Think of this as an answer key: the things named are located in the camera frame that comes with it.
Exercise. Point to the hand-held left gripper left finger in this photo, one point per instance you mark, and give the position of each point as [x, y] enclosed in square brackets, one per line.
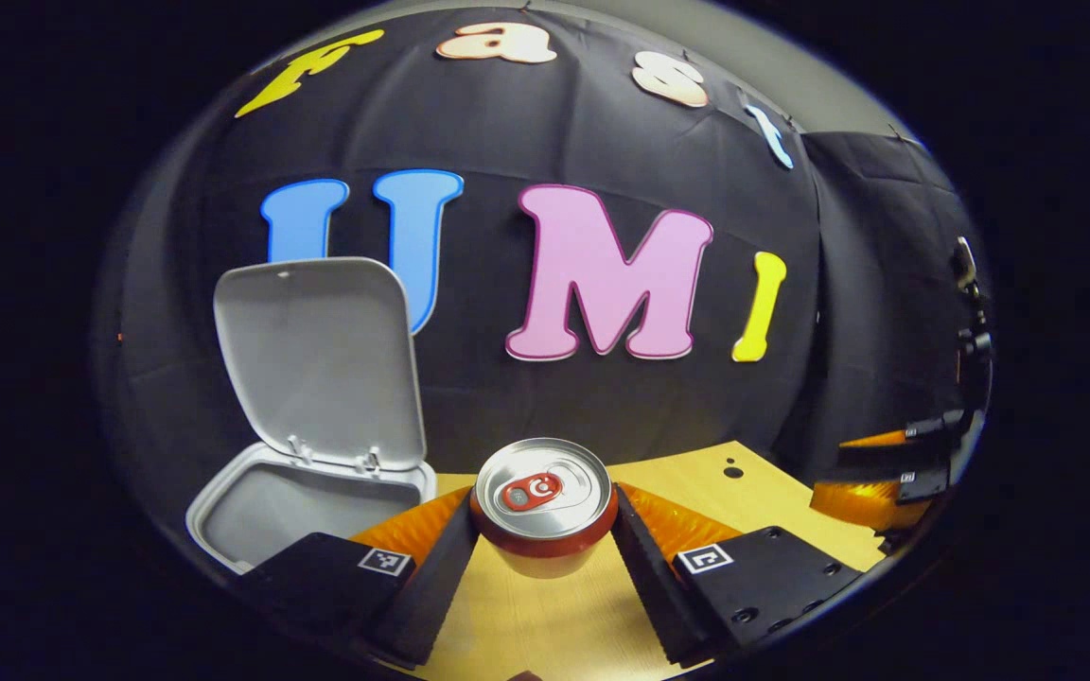
[427, 591]

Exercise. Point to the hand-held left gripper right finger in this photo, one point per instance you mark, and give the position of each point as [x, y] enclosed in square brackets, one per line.
[654, 586]

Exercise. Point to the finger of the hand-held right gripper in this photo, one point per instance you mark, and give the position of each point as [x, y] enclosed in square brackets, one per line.
[876, 501]
[933, 427]

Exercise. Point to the red pop can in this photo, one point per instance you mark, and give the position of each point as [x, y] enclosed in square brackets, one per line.
[545, 492]

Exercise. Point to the white desktop garbage bin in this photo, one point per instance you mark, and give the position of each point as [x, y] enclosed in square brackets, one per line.
[318, 359]

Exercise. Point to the wooden desktop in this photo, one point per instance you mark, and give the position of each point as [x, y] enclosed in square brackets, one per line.
[545, 629]

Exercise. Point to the black backdrop cloth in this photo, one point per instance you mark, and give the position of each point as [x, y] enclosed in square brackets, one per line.
[526, 123]

